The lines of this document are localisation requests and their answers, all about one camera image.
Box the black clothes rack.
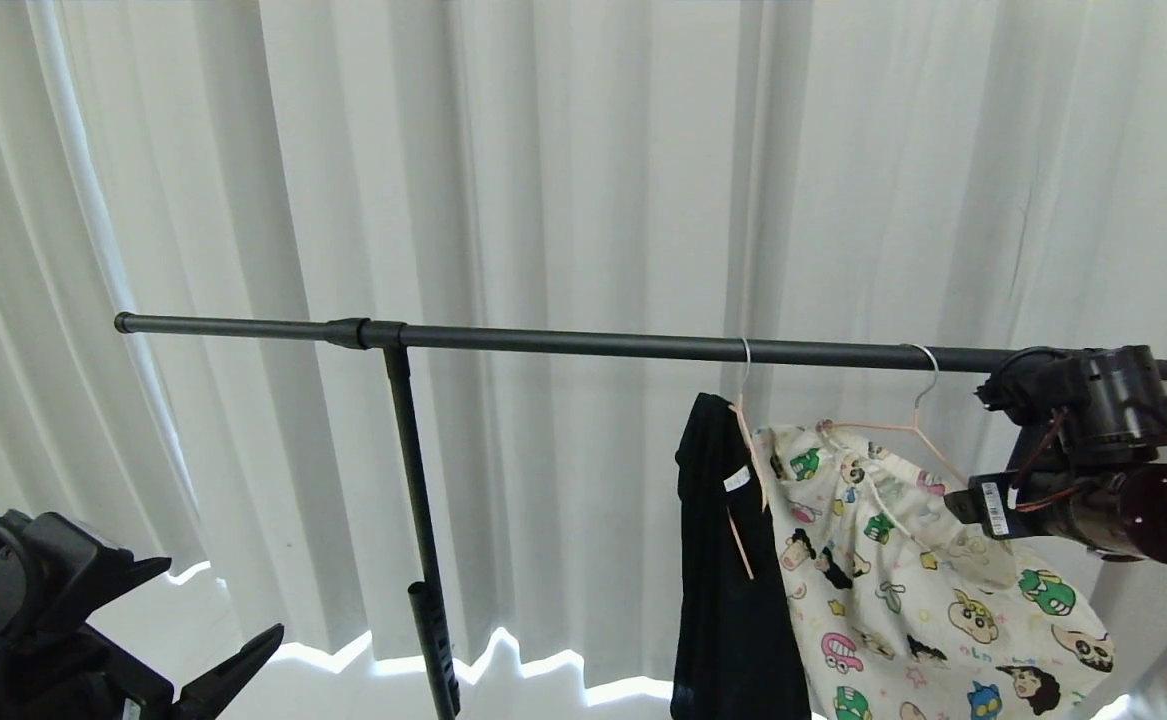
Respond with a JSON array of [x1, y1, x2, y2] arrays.
[[113, 312, 1167, 720]]

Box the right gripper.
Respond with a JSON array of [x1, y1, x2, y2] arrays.
[[943, 468, 1146, 558]]

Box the cream printed garment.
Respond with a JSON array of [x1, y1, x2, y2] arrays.
[[751, 420, 1115, 720]]

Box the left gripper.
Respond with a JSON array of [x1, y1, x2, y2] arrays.
[[0, 595, 287, 720]]

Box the black garment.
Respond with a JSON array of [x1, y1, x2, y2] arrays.
[[670, 392, 812, 720]]

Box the pink clothes hanger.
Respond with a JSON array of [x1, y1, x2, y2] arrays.
[[726, 338, 770, 581], [818, 343, 971, 488]]

